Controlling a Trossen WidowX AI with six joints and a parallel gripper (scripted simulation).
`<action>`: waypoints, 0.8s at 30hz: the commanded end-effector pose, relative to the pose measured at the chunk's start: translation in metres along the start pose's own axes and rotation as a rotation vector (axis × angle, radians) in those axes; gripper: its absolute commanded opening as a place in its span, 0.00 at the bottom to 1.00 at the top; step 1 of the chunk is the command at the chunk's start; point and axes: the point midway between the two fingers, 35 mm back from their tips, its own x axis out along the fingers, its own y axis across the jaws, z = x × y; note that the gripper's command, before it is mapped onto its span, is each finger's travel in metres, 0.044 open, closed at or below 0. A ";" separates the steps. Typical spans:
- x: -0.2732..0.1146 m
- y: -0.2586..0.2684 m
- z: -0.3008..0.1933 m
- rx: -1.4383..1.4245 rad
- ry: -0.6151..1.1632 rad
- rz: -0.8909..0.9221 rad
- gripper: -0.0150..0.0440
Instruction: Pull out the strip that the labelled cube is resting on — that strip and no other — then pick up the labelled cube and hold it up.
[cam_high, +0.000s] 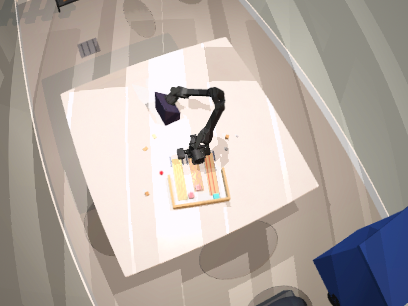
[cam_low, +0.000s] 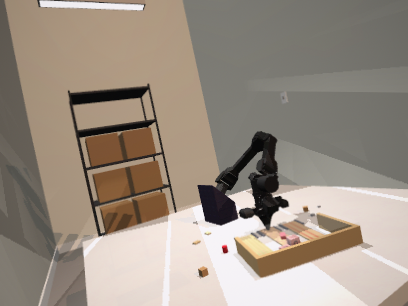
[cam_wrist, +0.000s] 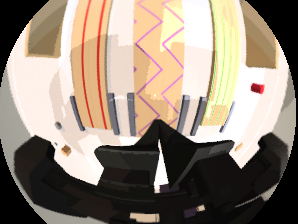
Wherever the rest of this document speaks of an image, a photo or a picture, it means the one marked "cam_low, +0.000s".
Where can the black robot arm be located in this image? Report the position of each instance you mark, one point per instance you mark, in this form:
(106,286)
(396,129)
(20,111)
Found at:
(267,166)

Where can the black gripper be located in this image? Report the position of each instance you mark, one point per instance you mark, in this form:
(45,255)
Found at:
(265,218)

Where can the tan open wooden tray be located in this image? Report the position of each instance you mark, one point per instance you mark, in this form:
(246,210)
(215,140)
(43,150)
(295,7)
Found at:
(309,236)

